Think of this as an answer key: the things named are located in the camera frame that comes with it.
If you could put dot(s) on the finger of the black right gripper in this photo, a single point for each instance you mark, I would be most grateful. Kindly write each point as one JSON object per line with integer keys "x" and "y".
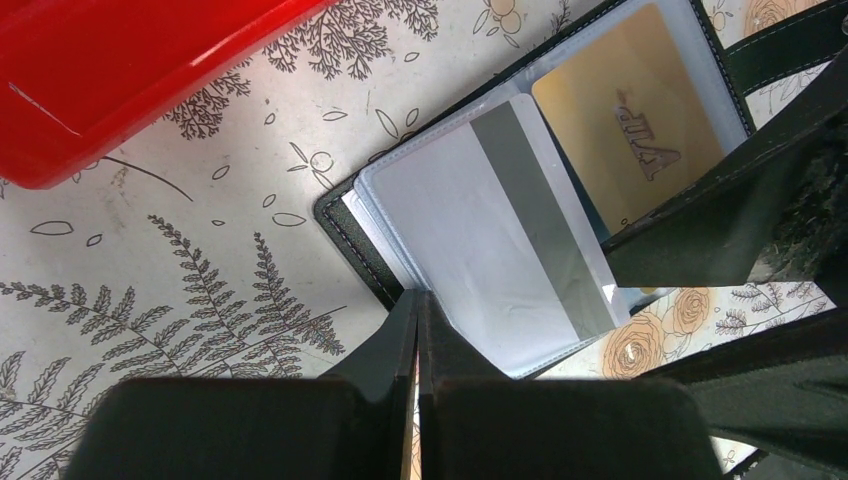
{"x": 783, "y": 390}
{"x": 775, "y": 209}

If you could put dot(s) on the gold VIP card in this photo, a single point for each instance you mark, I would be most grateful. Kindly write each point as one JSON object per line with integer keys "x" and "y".
{"x": 628, "y": 117}

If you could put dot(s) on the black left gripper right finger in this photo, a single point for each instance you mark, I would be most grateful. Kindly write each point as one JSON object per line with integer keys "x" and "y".
{"x": 476, "y": 423}

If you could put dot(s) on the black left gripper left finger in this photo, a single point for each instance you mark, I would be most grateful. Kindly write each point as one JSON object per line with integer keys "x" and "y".
{"x": 350, "y": 422}

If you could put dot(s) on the white magnetic stripe card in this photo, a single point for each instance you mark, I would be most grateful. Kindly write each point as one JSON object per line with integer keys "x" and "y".
{"x": 488, "y": 220}

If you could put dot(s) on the red plastic bin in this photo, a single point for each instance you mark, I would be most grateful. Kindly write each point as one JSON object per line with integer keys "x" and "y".
{"x": 78, "y": 78}

